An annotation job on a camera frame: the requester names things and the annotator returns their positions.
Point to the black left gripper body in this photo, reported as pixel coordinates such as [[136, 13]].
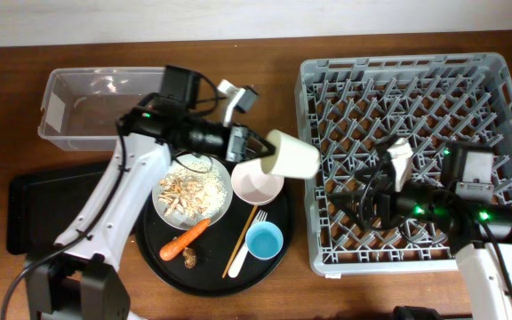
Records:
[[205, 136]]

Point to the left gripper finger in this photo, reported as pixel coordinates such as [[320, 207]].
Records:
[[257, 155], [259, 145]]

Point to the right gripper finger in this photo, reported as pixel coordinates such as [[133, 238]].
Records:
[[351, 188], [359, 210]]

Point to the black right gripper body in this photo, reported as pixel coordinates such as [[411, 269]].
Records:
[[416, 199]]

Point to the cream plastic cup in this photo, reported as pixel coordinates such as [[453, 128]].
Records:
[[293, 158]]

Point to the pink plastic bowl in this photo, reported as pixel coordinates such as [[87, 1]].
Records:
[[254, 186]]

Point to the white plastic fork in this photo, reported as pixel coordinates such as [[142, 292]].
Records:
[[238, 261]]

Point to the light blue plastic cup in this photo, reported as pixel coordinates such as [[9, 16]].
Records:
[[264, 240]]

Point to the wooden chopstick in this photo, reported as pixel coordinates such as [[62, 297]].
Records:
[[240, 240]]

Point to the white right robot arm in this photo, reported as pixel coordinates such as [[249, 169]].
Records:
[[486, 267]]

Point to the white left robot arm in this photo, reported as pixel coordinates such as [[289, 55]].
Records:
[[78, 278]]

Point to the grey dishwasher rack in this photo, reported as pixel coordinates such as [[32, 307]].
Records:
[[345, 106]]

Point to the clear plastic waste bin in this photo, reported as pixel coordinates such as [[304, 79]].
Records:
[[80, 105]]

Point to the grey plate with food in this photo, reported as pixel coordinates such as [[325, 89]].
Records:
[[194, 189]]

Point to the round black serving tray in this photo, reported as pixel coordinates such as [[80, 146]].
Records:
[[213, 248]]

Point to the orange carrot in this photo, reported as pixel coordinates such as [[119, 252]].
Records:
[[177, 245]]

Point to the brown food scrap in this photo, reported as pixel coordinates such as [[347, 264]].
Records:
[[190, 258]]

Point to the black rectangular tray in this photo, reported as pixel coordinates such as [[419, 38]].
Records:
[[42, 204]]

